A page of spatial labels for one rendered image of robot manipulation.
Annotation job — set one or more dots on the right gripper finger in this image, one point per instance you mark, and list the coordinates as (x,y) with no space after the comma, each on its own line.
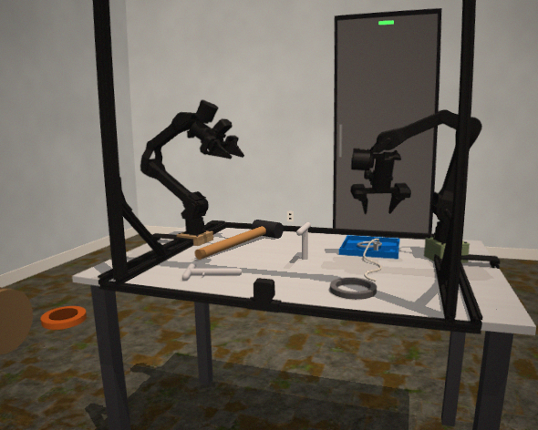
(365,204)
(394,202)

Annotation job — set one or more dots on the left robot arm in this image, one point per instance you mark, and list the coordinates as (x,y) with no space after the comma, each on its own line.
(194,203)

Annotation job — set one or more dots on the black rubber mallet with wooden handle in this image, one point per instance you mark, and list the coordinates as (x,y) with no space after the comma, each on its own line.
(259,228)

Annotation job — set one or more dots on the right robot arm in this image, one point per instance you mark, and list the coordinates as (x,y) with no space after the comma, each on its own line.
(364,160)

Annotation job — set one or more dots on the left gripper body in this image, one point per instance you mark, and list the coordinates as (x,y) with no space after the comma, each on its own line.
(207,143)

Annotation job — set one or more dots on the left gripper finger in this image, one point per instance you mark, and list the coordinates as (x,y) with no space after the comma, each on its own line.
(218,151)
(234,149)

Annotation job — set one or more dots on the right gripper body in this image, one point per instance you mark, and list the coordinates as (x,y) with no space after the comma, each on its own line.
(381,184)

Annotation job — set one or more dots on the white rounded cylinder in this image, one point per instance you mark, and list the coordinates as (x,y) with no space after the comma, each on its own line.
(303,229)

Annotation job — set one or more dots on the blue square tray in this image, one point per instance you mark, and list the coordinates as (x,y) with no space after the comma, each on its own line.
(388,249)

